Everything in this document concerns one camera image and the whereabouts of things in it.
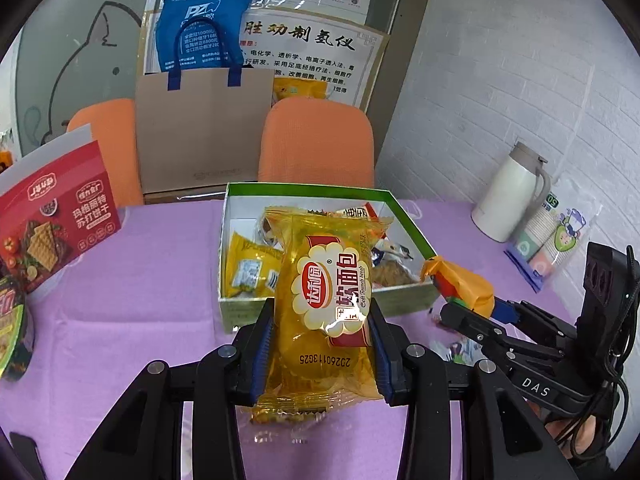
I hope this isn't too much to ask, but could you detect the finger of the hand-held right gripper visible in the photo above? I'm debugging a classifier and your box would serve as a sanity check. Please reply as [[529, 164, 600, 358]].
[[440, 303, 568, 362], [492, 298, 582, 347]]

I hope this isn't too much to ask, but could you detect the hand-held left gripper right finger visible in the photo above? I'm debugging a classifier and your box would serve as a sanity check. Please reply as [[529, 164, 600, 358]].
[[367, 302, 568, 480]]

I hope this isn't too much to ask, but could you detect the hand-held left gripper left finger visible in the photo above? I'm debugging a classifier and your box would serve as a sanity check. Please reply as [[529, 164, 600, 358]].
[[65, 300, 276, 480]]

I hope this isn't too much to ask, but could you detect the white box with green rim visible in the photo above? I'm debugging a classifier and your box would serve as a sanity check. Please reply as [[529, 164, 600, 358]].
[[218, 182, 441, 335]]

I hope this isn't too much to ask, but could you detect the yellow bread packet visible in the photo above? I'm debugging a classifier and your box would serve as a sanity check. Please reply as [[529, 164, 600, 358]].
[[245, 206, 393, 423]]

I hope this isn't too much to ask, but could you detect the person's right hand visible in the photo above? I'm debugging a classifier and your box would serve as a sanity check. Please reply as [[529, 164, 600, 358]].
[[545, 407, 613, 466]]

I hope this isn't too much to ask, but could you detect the small colourful candy wrapper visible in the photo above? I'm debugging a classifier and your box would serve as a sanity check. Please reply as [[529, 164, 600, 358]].
[[432, 339, 482, 367]]

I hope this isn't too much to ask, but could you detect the yellow snack packet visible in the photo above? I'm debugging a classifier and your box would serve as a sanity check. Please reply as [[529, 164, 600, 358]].
[[227, 231, 284, 299]]

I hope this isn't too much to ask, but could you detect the brown snack packet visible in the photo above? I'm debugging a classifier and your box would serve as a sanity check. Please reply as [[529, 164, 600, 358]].
[[372, 256, 422, 289]]

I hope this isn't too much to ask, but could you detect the paper cups pack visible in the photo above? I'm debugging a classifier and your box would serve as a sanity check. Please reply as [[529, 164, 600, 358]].
[[504, 175, 603, 293]]

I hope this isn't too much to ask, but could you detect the white snack packet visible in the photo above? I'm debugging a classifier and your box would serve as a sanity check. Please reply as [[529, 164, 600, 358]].
[[372, 237, 416, 262]]

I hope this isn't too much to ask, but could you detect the white thermos jug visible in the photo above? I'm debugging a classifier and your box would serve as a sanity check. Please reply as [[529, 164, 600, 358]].
[[471, 141, 552, 243]]

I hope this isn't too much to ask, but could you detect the purple printed tablecloth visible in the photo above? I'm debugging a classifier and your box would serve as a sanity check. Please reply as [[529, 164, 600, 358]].
[[0, 197, 591, 480]]

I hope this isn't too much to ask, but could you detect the orange chair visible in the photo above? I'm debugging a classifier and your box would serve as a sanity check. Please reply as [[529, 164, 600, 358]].
[[66, 98, 146, 208], [257, 97, 376, 189]]

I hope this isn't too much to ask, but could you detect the brown paper bag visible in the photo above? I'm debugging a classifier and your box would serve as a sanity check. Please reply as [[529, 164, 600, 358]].
[[135, 67, 277, 196]]

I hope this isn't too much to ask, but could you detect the red cracker box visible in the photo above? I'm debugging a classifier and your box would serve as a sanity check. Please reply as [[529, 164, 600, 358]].
[[0, 122, 123, 295]]

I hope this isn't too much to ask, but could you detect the green instant noodle bowl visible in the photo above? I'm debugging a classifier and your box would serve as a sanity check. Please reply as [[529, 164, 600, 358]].
[[0, 275, 36, 383]]

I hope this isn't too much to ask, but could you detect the yellow bag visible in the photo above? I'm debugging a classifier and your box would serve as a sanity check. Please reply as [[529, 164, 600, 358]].
[[272, 76, 331, 107]]

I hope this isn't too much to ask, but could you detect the black object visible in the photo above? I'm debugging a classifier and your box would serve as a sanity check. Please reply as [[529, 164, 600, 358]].
[[10, 432, 47, 480]]

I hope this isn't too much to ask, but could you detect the cat outline decal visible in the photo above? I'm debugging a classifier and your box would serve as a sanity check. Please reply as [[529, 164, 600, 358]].
[[30, 2, 146, 131]]

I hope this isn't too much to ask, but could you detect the blue tote bag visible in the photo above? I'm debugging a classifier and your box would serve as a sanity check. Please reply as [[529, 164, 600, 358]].
[[152, 0, 256, 92]]

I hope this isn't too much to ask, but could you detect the black cable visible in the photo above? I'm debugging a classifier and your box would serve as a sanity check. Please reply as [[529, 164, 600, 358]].
[[597, 245, 640, 458]]

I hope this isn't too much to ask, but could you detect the white text wall poster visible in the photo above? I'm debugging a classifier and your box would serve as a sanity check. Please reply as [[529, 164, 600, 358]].
[[142, 7, 391, 111]]

